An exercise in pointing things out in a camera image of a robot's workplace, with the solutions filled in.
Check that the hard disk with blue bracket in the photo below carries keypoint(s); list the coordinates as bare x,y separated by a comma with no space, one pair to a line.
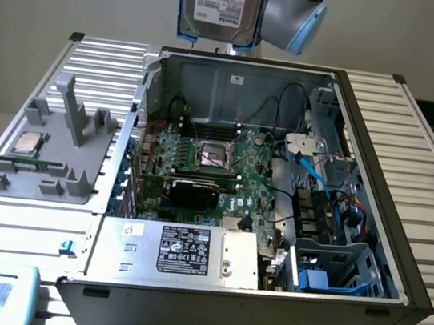
223,5

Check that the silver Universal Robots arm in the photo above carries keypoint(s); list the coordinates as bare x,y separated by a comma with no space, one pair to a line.
288,15

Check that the disk bay with blue rails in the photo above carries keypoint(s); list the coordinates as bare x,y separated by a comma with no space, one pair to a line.
331,267

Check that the CPU socket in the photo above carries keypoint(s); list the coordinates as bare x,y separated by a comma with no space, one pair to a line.
214,156

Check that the black graphics card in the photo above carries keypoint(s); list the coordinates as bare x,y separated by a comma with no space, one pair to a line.
194,195

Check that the green motherboard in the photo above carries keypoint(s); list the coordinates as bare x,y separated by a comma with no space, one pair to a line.
162,151

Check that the silver chipset heatsink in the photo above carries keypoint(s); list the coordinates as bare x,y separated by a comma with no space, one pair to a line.
236,224

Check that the black fan shroud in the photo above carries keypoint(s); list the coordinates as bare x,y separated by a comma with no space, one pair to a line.
310,216

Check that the silver drive cage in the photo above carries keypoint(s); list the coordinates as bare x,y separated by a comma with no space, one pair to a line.
325,137

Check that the silver power supply unit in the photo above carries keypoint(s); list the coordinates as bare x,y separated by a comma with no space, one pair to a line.
140,248

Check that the open black PC case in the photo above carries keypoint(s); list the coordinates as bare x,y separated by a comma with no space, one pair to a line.
220,312

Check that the grey parts rack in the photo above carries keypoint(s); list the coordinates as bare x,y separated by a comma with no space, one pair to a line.
61,148

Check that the blue plastic latch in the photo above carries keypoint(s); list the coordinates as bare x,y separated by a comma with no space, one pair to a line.
66,247

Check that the green RAM stick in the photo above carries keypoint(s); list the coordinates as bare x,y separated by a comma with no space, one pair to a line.
35,164

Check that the CPU chip with silver lid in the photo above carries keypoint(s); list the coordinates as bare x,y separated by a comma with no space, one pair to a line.
30,145

